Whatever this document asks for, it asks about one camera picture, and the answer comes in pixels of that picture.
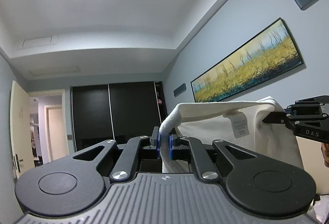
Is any white t-shirt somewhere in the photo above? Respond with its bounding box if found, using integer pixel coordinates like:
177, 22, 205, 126
160, 96, 303, 173

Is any small grey wall speaker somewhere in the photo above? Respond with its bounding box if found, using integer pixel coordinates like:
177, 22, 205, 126
173, 83, 187, 97

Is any landscape painting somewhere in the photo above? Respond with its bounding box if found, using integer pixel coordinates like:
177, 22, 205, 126
191, 18, 304, 103

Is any person's right hand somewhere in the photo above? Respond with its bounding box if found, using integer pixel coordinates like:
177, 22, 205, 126
321, 143, 329, 168

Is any cream room door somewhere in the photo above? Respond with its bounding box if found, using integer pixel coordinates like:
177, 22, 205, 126
9, 81, 35, 178

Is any black sliding wardrobe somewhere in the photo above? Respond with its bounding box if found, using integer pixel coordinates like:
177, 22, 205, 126
70, 81, 167, 151

